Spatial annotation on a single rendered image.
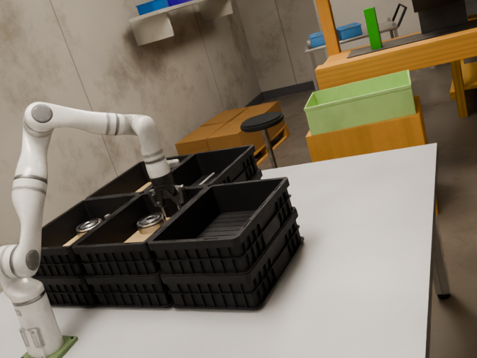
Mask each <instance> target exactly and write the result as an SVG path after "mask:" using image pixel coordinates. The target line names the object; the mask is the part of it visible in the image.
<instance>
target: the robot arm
mask: <svg viewBox="0 0 477 358"><path fill-rule="evenodd" d="M60 127H70V128H76V129H81V130H84V131H88V132H90V133H93V134H99V135H111V136H120V135H122V134H123V135H133V136H138V138H139V141H140V143H141V154H142V157H143V160H144V162H145V165H146V170H147V172H148V176H149V178H150V181H151V183H152V186H153V187H154V189H151V190H149V191H148V196H149V197H150V199H151V201H152V202H153V204H154V206H155V207H160V208H161V210H162V212H163V215H164V216H165V217H168V216H169V215H170V213H169V211H168V208H167V205H165V199H166V198H170V199H171V200H172V201H174V202H175V203H176V205H177V208H178V210H179V209H181V208H182V207H183V203H184V202H185V200H186V199H187V197H186V192H185V186H184V185H183V184H181V185H176V184H175V183H174V178H173V176H172V172H171V169H170V168H173V167H175V166H178V165H179V164H180V162H179V160H178V159H173V160H168V161H167V159H166V157H165V154H164V152H163V149H162V146H161V145H160V137H159V133H158V128H157V126H156V123H155V122H154V120H153V119H152V118H151V117H149V116H144V115H140V114H115V113H105V112H90V111H85V110H80V109H73V108H69V107H62V106H59V105H56V104H50V103H46V102H34V103H32V104H30V105H29V106H28V107H27V108H26V110H25V114H24V117H23V140H22V149H21V155H20V158H19V160H18V164H17V167H16V172H15V176H14V179H13V187H12V192H11V199H12V203H13V206H14V208H15V210H16V213H17V215H18V218H19V219H20V222H21V237H20V242H19V244H12V245H5V246H1V247H0V284H1V287H2V288H3V290H4V293H5V294H6V296H7V297H8V298H9V299H10V300H11V302H12V304H13V307H14V310H15V311H16V315H17V317H18V320H19V322H20V325H21V328H20V329H19V332H20V333H21V336H22V339H23V342H24V344H25V346H26V349H27V352H28V355H29V357H36V358H46V357H48V356H49V355H51V354H53V353H55V352H57V351H58V350H59V349H60V348H61V347H62V346H63V344H64V340H63V338H62V335H61V332H60V329H59V327H58V324H57V321H56V319H55V315H54V313H53V309H52V307H51V305H50V301H49V299H48V296H47V293H46V291H45V288H44V285H43V283H42V282H40V281H39V280H36V279H34V278H31V276H33V275H35V273H36V272H37V270H38V268H39V265H40V255H41V234H42V223H43V210H44V204H45V196H46V191H47V186H48V163H47V154H48V147H49V144H50V139H51V136H52V133H53V130H54V128H60ZM176 189H177V191H176ZM177 192H179V194H178V193H177ZM156 194H158V196H157V195H156Z"/></svg>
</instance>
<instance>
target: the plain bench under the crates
mask: <svg viewBox="0 0 477 358"><path fill-rule="evenodd" d="M438 157H439V150H438V146H437V143H431V144H427V145H422V146H413V147H409V148H400V149H395V150H390V151H382V152H377V153H369V154H363V155H359V156H350V157H345V158H337V159H332V160H327V161H319V162H314V163H306V164H301V165H296V166H288V167H282V168H274V169H269V170H262V174H263V176H262V177H261V180H262V179H269V178H280V177H288V180H289V183H290V185H289V187H288V188H287V191H288V194H291V198H290V201H291V204H292V207H296V209H297V213H298V218H297V219H296V222H297V224H298V225H300V228H299V232H300V236H301V237H304V238H305V239H304V241H303V242H302V243H301V245H300V247H299V249H298V250H297V251H296V253H295V255H294V256H293V258H292V259H291V261H290V262H289V264H288V265H287V267H286V269H285V270H284V271H283V274H282V275H281V277H280V278H279V279H278V281H277V283H276V284H275V286H274V287H273V289H272V291H271V292H270V294H269V295H268V297H267V298H266V299H265V302H264V303H263V304H262V306H261V307H260V308H259V309H256V310H230V309H196V308H173V307H172V305H171V306H170V307H169V308H130V307H99V306H98V305H96V306H63V305H51V307H52V309H53V313H54V315H55V319H56V321H57V324H58V327H59V329H60V332H61V335H66V336H77V337H78V341H76V343H75V344H74V345H73V346H72V347H71V348H70V349H69V351H68V352H67V353H66V354H65V355H64V356H63V357H62V358H429V345H430V329H431V313H432V282H433V281H434V288H435V292H436V295H437V297H438V298H440V299H447V298H449V297H450V296H451V294H450V284H449V277H448V273H447V269H446V262H445V258H444V251H443V247H442V240H441V236H440V232H439V225H438V221H437V214H436V203H437V173H438ZM20 328H21V325H20V322H19V320H18V317H17V315H16V311H15V310H14V307H13V304H12V302H11V300H10V299H9V298H8V297H7V296H6V294H5V293H4V292H2V293H0V358H21V357H22V356H23V355H24V354H25V353H26V352H27V349H26V346H25V344H24V342H23V339H22V336H21V333H20V332H19V329H20Z"/></svg>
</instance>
